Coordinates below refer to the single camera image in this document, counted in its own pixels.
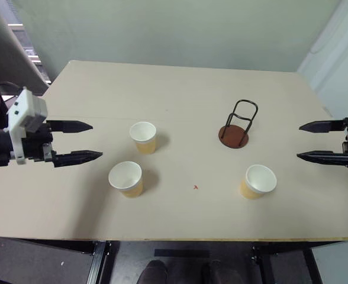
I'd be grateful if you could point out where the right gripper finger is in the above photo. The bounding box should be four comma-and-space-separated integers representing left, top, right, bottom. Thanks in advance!
298, 118, 346, 134
296, 150, 348, 169

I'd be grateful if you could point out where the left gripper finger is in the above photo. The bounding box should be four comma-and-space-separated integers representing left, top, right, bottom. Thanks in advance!
52, 150, 104, 169
46, 120, 94, 134

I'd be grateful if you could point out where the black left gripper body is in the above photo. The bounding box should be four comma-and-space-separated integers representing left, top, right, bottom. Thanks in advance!
21, 122, 58, 163

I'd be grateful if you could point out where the yellow paper cup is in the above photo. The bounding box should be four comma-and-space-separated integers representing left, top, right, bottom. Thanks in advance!
108, 161, 144, 199
129, 121, 158, 155
240, 164, 278, 201

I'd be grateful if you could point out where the white leaning board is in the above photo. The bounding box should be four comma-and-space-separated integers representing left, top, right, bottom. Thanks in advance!
0, 0, 50, 96

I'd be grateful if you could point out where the dark rounded shape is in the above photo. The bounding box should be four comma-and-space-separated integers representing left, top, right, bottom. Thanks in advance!
136, 259, 168, 284

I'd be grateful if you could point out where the black floor strip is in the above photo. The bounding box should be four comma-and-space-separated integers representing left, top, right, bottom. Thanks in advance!
154, 248, 210, 259

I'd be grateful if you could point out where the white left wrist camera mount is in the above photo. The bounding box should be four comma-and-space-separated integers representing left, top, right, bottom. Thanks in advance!
7, 86, 49, 165

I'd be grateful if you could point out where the brown wire cup holder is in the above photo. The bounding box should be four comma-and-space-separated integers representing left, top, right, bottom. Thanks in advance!
218, 99, 259, 150

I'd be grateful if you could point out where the black table frame leg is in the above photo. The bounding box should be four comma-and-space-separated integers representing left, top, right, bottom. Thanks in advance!
250, 241, 324, 284
89, 241, 113, 284

